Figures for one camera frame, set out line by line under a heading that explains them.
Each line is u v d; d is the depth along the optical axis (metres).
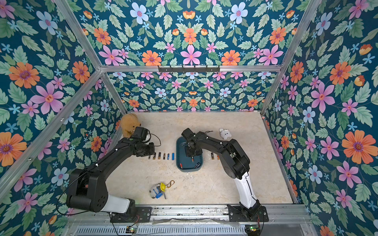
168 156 0.95
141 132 0.71
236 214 0.73
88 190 0.42
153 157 0.94
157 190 0.78
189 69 0.93
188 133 0.78
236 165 0.54
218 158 0.55
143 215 0.73
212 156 0.94
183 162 0.92
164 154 0.96
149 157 0.94
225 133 1.02
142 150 0.74
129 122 0.89
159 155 0.95
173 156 0.95
